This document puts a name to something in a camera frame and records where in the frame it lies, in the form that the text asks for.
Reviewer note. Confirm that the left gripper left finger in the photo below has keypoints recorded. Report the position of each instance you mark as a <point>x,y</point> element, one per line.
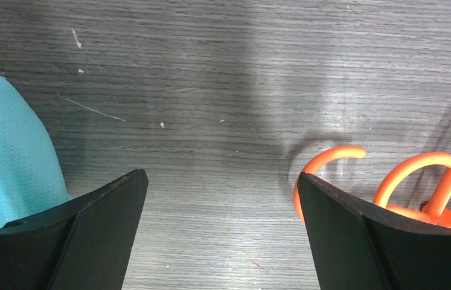
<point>84,243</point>

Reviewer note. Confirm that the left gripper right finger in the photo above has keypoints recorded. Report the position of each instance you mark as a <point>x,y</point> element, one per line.
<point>358,245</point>

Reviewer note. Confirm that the teal mesh shirt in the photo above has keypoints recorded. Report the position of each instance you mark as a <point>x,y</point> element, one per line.
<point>31,179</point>

